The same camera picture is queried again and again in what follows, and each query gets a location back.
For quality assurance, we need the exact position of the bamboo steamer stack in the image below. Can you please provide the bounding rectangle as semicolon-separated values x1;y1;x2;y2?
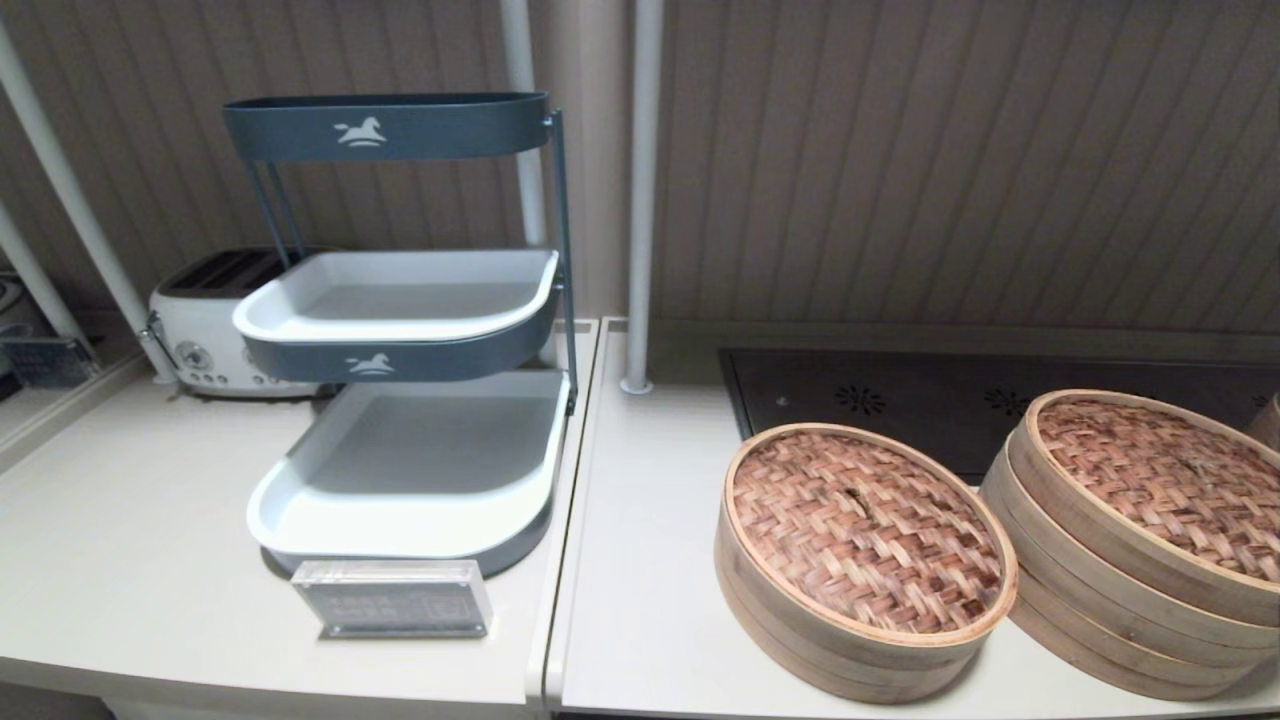
1248;393;1280;453

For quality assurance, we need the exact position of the black glass induction cooktop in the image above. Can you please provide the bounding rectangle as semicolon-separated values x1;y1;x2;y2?
718;348;1280;486

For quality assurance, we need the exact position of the white retro toaster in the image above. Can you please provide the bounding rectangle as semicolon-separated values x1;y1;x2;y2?
140;247;336;401

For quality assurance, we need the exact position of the three-tier blue kitchen rack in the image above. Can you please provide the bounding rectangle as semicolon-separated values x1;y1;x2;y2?
221;92;581;581

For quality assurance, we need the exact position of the clear acrylic sign holder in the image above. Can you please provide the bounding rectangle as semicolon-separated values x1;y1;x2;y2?
291;560;494;641
0;335;98;391

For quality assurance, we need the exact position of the white metal pole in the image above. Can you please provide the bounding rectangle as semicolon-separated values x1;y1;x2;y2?
620;0;667;396
0;205;96;356
499;0;561;369
0;18;181;386

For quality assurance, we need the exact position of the woven bamboo steamer lid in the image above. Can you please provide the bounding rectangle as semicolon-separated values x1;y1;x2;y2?
718;421;1019;669
1004;390;1280;629

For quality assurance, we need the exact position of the bamboo steamer basket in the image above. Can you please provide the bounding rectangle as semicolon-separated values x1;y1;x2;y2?
978;480;1280;704
713;530;993;705
982;455;1280;669

